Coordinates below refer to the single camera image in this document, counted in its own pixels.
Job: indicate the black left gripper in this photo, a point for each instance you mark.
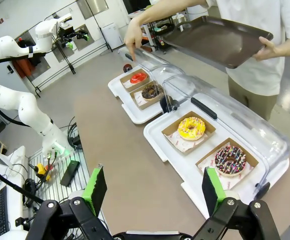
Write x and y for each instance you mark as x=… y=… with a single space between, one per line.
x=67 y=33

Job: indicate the printed white paper liner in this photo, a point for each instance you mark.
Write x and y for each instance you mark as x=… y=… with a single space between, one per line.
x=207 y=166
x=140 y=100
x=128 y=84
x=180 y=143

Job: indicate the orange jacket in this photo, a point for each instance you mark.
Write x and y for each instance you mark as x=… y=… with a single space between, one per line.
x=22 y=67

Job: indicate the person right forearm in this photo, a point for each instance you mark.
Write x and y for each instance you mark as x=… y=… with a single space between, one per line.
x=165 y=10

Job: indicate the red glazed donut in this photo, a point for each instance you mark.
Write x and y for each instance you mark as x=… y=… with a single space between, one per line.
x=135 y=79

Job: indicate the person in white t-shirt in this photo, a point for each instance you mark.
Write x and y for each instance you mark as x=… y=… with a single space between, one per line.
x=260 y=80

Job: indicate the black shelf cart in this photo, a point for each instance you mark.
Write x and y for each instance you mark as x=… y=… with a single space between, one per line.
x=157 y=35

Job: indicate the white cabinet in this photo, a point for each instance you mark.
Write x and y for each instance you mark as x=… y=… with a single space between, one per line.
x=112 y=37

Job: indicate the black boom pole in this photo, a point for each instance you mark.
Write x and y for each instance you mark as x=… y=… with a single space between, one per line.
x=15 y=186

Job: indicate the clear display lid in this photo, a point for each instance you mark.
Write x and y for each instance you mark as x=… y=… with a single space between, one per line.
x=155 y=60
x=235 y=107

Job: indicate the brown serving tray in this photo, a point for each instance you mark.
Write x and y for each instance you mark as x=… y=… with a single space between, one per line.
x=210 y=40

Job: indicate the white display tray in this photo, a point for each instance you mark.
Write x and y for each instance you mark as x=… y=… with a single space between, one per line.
x=135 y=115
x=160 y=150

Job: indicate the cardboard box of red donut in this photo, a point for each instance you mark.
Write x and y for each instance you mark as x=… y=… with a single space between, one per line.
x=125 y=78

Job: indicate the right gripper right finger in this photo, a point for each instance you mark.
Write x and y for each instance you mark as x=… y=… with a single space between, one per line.
x=211 y=192

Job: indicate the cardboard box of sprinkle donut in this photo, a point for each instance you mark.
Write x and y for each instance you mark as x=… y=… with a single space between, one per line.
x=251 y=160

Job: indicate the yellow sprinkle donut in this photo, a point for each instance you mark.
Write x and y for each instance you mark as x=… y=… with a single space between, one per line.
x=185 y=131

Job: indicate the black keyboard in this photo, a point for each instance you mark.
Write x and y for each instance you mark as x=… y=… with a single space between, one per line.
x=1 y=212

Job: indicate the cardboard box of yellow donut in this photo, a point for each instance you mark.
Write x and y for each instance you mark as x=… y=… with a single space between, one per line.
x=170 y=130

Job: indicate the grey wall panel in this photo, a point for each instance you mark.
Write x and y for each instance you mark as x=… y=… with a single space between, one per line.
x=92 y=8

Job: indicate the white slatted base plate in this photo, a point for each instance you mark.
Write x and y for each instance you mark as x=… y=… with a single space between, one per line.
x=60 y=192

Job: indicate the cardboard box of chocolate donut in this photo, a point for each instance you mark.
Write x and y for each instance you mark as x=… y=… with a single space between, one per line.
x=145 y=106

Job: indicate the chocolate rainbow sprinkle donut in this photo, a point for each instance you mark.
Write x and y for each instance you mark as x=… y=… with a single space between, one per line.
x=225 y=162

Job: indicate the person right hand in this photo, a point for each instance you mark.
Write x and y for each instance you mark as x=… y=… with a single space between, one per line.
x=133 y=35

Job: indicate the person left hand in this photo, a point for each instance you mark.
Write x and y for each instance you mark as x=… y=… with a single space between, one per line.
x=268 y=51

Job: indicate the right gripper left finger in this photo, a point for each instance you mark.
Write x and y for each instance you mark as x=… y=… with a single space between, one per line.
x=95 y=190

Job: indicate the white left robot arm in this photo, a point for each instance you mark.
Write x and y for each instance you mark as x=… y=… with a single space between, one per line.
x=7 y=95

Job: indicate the chocolate nut donut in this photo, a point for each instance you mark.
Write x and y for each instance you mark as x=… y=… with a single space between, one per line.
x=151 y=93

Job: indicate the black rectangular device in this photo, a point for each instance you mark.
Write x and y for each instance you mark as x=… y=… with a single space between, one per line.
x=70 y=172

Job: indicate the yellow emergency stop button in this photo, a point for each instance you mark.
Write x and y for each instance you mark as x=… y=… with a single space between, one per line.
x=42 y=170

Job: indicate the black metal frame rack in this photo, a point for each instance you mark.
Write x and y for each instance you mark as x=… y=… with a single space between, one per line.
x=69 y=63

